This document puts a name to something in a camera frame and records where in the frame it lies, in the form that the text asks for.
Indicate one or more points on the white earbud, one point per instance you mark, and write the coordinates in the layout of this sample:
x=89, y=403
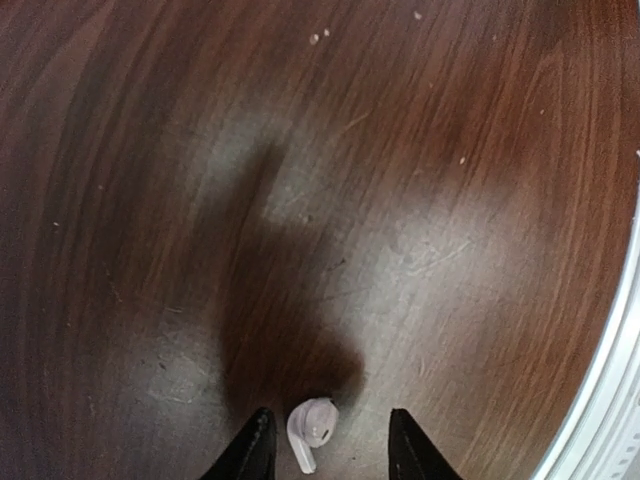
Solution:
x=310, y=426

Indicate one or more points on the front aluminium rail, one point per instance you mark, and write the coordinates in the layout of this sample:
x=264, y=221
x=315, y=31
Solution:
x=599, y=437

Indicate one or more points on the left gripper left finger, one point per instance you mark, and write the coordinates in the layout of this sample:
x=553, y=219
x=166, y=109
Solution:
x=251, y=455

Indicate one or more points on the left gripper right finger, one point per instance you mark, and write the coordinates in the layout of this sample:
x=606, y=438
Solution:
x=411, y=453

